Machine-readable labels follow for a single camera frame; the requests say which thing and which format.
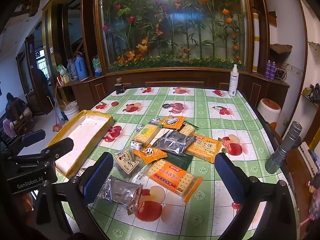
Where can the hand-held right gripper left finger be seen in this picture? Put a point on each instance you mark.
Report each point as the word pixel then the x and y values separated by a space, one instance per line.
pixel 98 177

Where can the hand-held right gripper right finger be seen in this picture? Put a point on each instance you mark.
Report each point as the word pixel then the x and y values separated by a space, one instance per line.
pixel 228 177

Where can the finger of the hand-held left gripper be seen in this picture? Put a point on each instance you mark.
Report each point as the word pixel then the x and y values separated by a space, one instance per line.
pixel 60 147
pixel 33 137

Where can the yellow cardboard box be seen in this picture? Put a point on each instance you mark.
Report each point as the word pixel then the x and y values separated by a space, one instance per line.
pixel 82 135

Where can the silver foil packet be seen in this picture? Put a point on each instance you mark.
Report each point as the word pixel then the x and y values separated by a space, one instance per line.
pixel 120 192
pixel 172 142

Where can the brown label snack packet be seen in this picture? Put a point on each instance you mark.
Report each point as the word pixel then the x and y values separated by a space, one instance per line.
pixel 126 165

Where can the orange yellow-label cracker packet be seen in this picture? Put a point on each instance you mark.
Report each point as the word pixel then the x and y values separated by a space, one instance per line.
pixel 205 147

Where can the dark green snack packet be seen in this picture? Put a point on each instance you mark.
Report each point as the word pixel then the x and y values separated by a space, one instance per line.
pixel 180 162

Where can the large orange cracker packet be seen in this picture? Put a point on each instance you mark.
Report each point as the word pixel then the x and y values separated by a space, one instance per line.
pixel 175 177

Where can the small orange cow-print packet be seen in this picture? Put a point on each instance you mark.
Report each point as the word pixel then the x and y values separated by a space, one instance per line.
pixel 153 156

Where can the yellow green cracker packet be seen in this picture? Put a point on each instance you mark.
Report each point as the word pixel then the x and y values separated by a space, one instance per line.
pixel 146 135

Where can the plain orange snack packet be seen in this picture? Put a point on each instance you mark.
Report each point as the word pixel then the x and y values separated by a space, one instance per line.
pixel 179 125

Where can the wooden chair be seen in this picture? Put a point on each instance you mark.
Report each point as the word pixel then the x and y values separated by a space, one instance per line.
pixel 21 122

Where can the red broom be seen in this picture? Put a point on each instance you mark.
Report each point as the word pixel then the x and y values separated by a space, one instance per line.
pixel 58 127

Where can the white plastic bucket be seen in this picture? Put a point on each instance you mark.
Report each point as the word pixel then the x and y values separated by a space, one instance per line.
pixel 72 112

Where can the grey metal flashlight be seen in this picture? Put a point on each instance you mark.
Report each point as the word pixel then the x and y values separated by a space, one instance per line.
pixel 282 150

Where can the small yellow box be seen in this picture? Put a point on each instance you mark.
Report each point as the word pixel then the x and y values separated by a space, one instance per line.
pixel 65 80

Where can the green white packet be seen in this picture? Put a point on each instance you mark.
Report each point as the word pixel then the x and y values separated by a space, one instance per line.
pixel 61 70

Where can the white bin with orange lid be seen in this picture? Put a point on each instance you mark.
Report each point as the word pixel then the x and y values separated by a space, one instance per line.
pixel 268 112

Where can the grey thermos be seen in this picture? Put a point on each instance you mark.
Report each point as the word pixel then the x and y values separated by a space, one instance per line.
pixel 71 68

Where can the blue thermos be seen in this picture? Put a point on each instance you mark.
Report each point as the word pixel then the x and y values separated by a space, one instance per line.
pixel 81 67

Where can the dark ink bottle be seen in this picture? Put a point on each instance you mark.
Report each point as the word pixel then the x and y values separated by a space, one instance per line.
pixel 119 87

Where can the fruit print tablecloth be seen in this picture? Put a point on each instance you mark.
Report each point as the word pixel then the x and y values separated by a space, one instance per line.
pixel 200 97

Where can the clear bag of bottles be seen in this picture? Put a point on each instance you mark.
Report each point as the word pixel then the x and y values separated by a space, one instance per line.
pixel 97 66

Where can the white spray bottle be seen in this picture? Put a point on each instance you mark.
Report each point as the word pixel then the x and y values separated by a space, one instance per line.
pixel 233 82

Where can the wooden sideboard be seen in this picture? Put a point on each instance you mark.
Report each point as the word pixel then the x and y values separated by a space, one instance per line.
pixel 175 78

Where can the purple spray can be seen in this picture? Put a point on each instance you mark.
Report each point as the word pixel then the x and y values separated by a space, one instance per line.
pixel 273 71
pixel 268 70

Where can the wooden ceiling ornament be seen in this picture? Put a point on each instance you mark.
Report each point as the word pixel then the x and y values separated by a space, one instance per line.
pixel 27 6

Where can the white yellow rolled tube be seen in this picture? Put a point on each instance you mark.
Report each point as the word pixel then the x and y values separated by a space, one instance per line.
pixel 255 42

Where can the glass flower display case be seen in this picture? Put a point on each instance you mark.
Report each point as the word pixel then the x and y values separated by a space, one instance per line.
pixel 175 30

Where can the brown wooden wall shelf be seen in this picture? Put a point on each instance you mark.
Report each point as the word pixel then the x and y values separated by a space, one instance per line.
pixel 280 50

